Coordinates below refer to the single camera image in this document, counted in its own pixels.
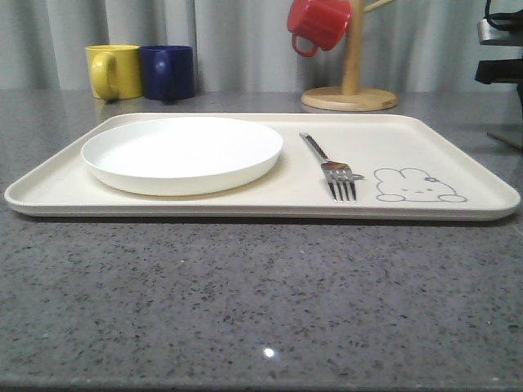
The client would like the grey curtain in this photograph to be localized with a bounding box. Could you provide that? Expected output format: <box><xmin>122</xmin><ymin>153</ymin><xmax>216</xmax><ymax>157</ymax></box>
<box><xmin>1</xmin><ymin>1</ymin><xmax>488</xmax><ymax>92</ymax></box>

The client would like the red mug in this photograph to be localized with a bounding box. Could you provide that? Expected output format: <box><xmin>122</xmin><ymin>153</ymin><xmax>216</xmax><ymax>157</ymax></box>
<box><xmin>287</xmin><ymin>0</ymin><xmax>351</xmax><ymax>57</ymax></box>

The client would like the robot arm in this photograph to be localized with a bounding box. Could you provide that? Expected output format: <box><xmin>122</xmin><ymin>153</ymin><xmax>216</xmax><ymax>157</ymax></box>
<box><xmin>475</xmin><ymin>1</ymin><xmax>522</xmax><ymax>150</ymax></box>

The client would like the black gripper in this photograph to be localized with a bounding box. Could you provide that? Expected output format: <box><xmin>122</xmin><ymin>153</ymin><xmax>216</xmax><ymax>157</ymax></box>
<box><xmin>475</xmin><ymin>60</ymin><xmax>522</xmax><ymax>149</ymax></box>

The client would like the silver fork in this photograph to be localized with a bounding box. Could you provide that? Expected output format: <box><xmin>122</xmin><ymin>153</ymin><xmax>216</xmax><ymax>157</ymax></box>
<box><xmin>300</xmin><ymin>132</ymin><xmax>357</xmax><ymax>203</ymax></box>

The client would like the yellow mug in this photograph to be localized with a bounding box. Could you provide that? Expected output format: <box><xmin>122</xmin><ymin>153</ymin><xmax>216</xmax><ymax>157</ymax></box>
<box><xmin>85</xmin><ymin>44</ymin><xmax>142</xmax><ymax>100</ymax></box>

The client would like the white round plate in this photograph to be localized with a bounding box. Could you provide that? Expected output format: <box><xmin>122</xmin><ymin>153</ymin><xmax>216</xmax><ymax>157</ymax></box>
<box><xmin>81</xmin><ymin>116</ymin><xmax>284</xmax><ymax>196</ymax></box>

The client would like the wooden mug tree stand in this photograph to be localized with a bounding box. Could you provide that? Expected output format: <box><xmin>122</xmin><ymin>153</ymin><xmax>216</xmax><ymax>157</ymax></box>
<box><xmin>301</xmin><ymin>1</ymin><xmax>397</xmax><ymax>112</ymax></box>

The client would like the cream rabbit serving tray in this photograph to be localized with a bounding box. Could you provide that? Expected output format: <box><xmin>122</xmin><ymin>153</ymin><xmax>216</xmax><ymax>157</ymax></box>
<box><xmin>4</xmin><ymin>114</ymin><xmax>521</xmax><ymax>221</ymax></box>

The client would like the dark blue mug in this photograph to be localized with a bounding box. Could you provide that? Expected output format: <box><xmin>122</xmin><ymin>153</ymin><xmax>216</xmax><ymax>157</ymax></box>
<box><xmin>138</xmin><ymin>45</ymin><xmax>195</xmax><ymax>100</ymax></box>

